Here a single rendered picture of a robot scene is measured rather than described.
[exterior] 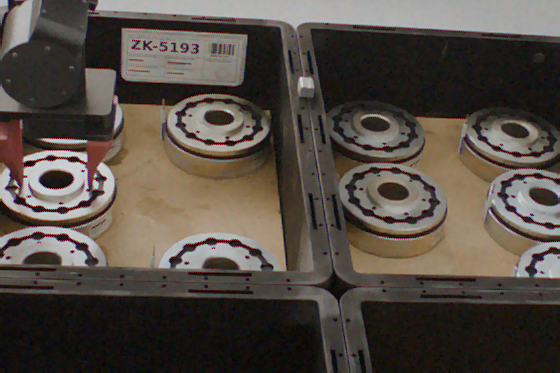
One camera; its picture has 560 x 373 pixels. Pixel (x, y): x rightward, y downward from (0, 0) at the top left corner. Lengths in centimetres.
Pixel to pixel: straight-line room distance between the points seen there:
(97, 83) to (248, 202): 19
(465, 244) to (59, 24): 43
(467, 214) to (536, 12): 77
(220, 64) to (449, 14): 66
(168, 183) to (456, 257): 28
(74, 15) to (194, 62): 34
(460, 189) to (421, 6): 68
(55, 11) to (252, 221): 31
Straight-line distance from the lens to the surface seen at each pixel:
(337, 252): 78
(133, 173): 101
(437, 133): 112
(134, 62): 109
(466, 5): 171
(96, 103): 87
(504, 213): 98
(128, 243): 93
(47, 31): 74
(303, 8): 162
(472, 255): 97
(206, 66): 109
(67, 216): 91
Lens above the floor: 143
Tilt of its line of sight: 33 degrees down
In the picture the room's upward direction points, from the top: 8 degrees clockwise
